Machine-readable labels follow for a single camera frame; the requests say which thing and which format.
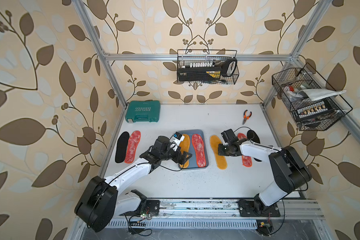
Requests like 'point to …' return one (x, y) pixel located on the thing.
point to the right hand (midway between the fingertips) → (220, 150)
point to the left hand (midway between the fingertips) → (186, 151)
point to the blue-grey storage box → (193, 164)
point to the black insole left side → (122, 144)
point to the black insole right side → (252, 135)
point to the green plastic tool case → (142, 111)
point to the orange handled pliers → (245, 117)
